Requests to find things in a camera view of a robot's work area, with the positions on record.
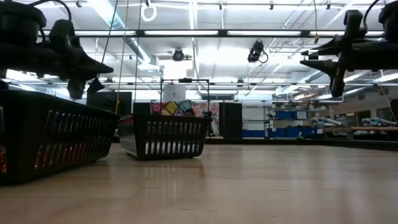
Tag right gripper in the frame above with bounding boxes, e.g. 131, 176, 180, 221
299, 9, 398, 98

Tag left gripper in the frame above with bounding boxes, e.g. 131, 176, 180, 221
0, 19, 114, 100

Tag black slotted plastic basket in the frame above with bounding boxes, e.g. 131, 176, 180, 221
0, 89, 122, 185
117, 113, 213, 162

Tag black monitor screen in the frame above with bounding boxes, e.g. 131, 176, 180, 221
86, 91, 133, 116

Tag black upright panel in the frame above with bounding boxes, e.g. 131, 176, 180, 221
218, 101, 243, 139
132, 101, 152, 115

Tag white cylinder tank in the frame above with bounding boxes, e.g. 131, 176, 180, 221
162, 83, 187, 102

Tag colourful items in basket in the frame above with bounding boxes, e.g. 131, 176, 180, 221
150, 99, 220, 136

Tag shelf with blue bins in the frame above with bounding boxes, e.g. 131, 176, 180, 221
242, 105, 318, 139

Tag round black ceiling fixture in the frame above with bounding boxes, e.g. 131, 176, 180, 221
172, 48, 185, 62

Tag yellow hanging cord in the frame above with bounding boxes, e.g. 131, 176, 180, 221
115, 0, 129, 114

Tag black ceiling camera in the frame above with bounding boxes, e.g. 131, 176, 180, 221
247, 39, 269, 63

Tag white hanging ring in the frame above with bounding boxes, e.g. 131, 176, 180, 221
140, 1, 158, 22

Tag black metal rack frame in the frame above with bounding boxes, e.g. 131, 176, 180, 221
160, 77, 211, 116

